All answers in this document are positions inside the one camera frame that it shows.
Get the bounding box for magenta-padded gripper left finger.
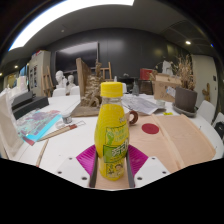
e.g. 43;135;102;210
54;143;100;190

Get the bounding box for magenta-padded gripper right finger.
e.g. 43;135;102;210
124;144;172;189

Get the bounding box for yellow drink bottle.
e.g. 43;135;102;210
94;81;130;182

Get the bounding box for beige wood-grain table mat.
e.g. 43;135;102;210
94;113;217;190

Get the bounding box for wooden paint brush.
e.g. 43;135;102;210
37;122;78;143

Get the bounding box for flat round red coaster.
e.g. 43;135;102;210
141;122;160;135

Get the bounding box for small paint jar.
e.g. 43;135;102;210
61;111;73;125

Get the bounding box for small glass cup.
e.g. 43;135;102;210
155;99;167;109

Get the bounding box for newspaper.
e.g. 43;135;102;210
121;93;161;116

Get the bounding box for black flat box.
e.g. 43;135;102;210
11;90;50;120

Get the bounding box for brown carved sculpture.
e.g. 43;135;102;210
70;57;108;118

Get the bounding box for potted dried plant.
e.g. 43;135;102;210
172;54;199;118

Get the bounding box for black backpack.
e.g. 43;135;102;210
214;121;224;139

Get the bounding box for dark brown wooden crate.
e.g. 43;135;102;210
139;79;154;96

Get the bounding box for cardboard box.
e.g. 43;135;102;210
153;73;183;103

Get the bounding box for white plaster bust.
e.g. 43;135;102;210
66;74;77;94
54;69;68;89

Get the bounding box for wooden easel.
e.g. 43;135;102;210
41;65;54;98
99;61;114;81

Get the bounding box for wooden figure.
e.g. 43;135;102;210
201;82;212;103

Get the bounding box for red box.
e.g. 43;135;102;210
139;68;154;81

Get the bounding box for white plaster statue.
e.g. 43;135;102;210
161;59;174;77

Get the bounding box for pale shelf cabinet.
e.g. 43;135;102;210
28;49;52;98

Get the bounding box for long ceiling light strip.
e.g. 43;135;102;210
8;0;136;51

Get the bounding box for white mug with brown handle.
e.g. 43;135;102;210
124;109;139;126

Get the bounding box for dark wall screen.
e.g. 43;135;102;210
54;41;100;73

